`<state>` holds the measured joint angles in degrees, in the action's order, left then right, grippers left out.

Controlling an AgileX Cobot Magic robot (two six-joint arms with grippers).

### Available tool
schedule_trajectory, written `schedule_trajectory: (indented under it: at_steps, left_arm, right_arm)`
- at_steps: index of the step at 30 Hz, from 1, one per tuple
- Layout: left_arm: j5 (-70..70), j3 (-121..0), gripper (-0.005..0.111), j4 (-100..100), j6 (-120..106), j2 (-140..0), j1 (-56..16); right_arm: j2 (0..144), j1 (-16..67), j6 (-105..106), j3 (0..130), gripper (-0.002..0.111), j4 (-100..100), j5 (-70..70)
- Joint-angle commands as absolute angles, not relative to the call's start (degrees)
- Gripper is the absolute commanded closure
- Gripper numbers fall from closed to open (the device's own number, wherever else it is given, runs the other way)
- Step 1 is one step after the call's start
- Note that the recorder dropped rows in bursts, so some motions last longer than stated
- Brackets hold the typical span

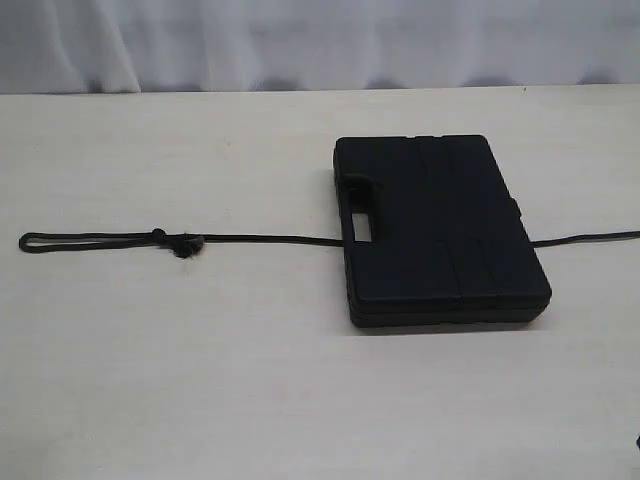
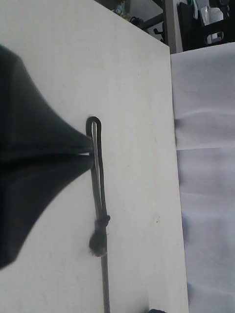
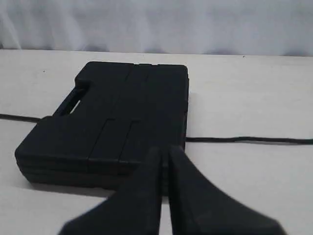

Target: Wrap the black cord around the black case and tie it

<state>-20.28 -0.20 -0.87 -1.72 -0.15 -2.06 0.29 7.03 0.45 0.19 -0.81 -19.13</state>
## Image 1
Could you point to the black plastic carry case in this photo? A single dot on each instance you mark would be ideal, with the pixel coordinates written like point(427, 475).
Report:
point(432, 235)

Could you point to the white backdrop curtain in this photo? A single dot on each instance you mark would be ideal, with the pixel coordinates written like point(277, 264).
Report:
point(160, 46)

